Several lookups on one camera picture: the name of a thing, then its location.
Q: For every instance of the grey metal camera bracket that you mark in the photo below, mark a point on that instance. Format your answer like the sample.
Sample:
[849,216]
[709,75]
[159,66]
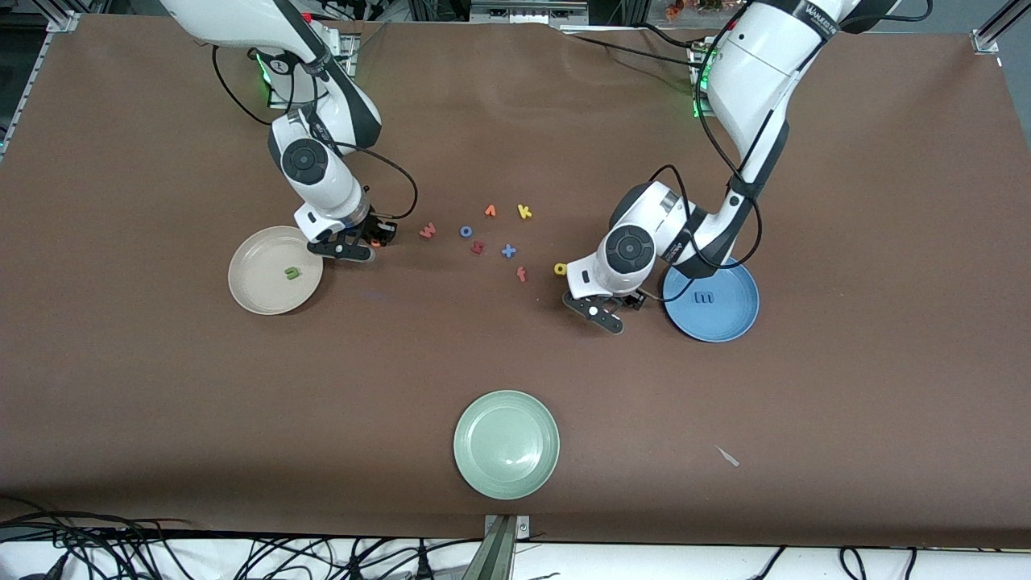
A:
[501,556]

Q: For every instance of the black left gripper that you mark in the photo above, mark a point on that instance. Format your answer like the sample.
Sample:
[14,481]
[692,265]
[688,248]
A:
[631,300]

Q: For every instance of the aluminium frame profile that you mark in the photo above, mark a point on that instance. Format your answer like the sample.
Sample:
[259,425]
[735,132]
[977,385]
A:
[987,39]
[60,22]

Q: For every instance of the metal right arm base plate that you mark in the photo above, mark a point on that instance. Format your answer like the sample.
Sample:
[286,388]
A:
[278,105]

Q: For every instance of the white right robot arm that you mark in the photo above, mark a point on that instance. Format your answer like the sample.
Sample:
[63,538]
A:
[242,20]

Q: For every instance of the brown table cover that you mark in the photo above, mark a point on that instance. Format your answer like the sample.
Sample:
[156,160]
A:
[515,362]

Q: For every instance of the grey metal box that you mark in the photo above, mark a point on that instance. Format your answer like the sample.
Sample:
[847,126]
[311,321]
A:
[527,12]

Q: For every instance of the small orange object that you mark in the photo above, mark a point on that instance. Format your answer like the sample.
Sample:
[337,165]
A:
[674,8]

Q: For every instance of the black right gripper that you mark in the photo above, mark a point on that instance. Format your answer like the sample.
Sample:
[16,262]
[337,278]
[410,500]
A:
[375,233]

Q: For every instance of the pink foam letter w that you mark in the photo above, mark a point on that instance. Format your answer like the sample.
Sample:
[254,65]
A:
[428,230]

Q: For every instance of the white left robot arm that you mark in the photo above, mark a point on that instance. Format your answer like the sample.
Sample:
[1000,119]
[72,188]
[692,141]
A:
[757,72]

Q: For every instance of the green plate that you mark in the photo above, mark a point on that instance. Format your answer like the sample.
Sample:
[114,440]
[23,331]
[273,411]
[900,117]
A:
[506,445]

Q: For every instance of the black frame post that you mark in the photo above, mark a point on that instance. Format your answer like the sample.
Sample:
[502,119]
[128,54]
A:
[439,8]
[616,10]

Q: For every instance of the beige plate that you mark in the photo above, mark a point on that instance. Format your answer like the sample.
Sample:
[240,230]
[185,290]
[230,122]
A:
[266,278]

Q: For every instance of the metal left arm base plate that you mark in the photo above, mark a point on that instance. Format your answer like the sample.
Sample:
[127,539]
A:
[699,97]

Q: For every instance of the blue plate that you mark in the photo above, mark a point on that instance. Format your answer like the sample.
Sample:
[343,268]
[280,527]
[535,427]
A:
[725,318]

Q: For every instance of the white paper scrap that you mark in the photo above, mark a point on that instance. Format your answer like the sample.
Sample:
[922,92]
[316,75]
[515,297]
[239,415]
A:
[727,456]

